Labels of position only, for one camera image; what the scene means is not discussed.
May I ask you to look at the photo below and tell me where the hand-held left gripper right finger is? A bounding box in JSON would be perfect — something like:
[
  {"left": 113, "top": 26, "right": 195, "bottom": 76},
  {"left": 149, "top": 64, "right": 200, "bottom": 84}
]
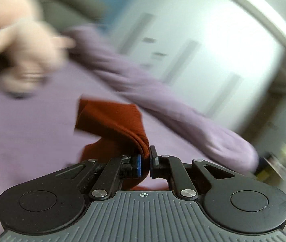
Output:
[{"left": 149, "top": 145, "right": 236, "bottom": 200}]

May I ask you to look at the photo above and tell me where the red knit garment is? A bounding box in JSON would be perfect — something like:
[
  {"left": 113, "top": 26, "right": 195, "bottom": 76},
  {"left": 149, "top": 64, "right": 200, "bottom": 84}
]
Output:
[{"left": 74, "top": 99, "right": 211, "bottom": 192}]

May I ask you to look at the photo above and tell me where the purple duvet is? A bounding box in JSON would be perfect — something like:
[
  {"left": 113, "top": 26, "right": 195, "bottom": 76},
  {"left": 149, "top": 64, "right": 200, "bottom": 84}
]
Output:
[{"left": 65, "top": 26, "right": 260, "bottom": 174}]

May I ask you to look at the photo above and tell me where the pink plush pig toy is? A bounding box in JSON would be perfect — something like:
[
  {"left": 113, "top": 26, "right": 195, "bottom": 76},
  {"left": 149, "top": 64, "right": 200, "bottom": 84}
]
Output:
[{"left": 0, "top": 0, "right": 76, "bottom": 99}]

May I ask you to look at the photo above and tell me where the white wardrobe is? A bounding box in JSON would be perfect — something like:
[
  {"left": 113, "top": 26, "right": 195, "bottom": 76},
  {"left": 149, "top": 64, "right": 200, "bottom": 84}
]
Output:
[{"left": 105, "top": 0, "right": 286, "bottom": 133}]

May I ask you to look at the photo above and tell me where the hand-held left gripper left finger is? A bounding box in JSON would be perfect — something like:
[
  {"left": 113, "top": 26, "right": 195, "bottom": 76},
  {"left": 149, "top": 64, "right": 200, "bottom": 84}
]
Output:
[{"left": 57, "top": 154, "right": 143, "bottom": 201}]

